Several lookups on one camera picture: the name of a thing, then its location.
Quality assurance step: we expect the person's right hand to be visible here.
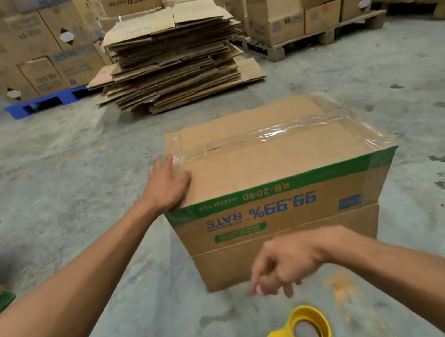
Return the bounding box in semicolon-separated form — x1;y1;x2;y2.
242;223;352;304

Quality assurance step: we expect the person's left hand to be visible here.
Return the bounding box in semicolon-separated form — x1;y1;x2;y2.
134;151;198;218

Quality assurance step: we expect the green-striped taped cardboard box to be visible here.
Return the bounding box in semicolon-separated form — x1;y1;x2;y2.
150;81;417;299

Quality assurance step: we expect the person's right forearm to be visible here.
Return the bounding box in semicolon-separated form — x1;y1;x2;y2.
332;209;445;337

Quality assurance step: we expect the person's left forearm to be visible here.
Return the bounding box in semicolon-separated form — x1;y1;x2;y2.
0;197;184;337

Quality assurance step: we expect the clear packing tape strip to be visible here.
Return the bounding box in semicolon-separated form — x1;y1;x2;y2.
164;83;397;184

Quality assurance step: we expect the pile of flattened cardboard boxes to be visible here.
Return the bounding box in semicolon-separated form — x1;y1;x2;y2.
76;0;270;124

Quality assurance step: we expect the blue plastic pallet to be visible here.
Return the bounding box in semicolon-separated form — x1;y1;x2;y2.
2;85;92;122

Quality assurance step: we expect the wooden pallet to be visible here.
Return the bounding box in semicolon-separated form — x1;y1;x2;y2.
231;8;393;69

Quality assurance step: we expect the large open cardboard box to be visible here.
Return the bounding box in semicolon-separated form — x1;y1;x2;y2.
241;0;311;50

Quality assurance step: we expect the small closed cardboard box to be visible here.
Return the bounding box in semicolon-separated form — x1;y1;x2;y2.
300;0;346;35

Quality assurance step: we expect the stack of diamond-label cardboard boxes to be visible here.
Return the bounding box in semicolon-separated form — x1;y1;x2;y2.
0;0;114;106

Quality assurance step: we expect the diamond-label open cardboard box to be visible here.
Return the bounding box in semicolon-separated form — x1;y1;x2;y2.
337;0;391;23

